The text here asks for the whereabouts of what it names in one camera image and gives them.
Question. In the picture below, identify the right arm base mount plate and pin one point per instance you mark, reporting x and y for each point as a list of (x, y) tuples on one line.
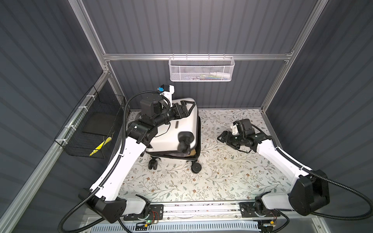
[(254, 209)]

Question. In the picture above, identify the white tube in basket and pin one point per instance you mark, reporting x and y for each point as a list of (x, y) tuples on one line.
[(221, 75)]

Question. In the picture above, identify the aluminium front rail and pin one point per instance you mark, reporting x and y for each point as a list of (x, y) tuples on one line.
[(208, 210)]

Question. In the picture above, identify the white wire mesh basket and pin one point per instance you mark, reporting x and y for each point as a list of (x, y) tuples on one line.
[(198, 68)]

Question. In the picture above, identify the black flat pad in basket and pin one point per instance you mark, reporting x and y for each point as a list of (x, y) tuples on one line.
[(101, 125)]

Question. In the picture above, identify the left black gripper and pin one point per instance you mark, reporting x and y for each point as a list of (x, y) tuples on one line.
[(184, 113)]

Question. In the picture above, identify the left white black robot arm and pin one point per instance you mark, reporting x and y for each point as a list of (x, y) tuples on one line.
[(157, 109)]

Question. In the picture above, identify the black wire mesh basket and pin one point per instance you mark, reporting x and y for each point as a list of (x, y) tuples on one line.
[(76, 143)]

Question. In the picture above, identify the yellow black striped item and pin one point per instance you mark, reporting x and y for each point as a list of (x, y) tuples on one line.
[(98, 148)]

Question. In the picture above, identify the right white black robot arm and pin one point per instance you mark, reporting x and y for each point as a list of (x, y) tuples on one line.
[(309, 188)]

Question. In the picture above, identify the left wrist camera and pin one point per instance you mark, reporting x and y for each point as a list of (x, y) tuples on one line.
[(166, 90)]

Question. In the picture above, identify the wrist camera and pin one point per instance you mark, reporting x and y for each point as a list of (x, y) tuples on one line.
[(166, 90), (242, 128)]

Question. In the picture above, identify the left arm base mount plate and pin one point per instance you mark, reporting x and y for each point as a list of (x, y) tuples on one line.
[(155, 212)]

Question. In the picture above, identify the white perforated vent panel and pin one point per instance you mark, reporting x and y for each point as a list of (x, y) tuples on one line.
[(198, 226)]

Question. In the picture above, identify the black carry-on suitcase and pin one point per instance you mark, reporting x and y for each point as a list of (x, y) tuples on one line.
[(180, 141)]

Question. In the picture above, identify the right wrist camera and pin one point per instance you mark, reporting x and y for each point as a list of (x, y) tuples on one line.
[(242, 128)]

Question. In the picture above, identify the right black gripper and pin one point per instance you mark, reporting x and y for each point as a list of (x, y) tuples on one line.
[(225, 137)]

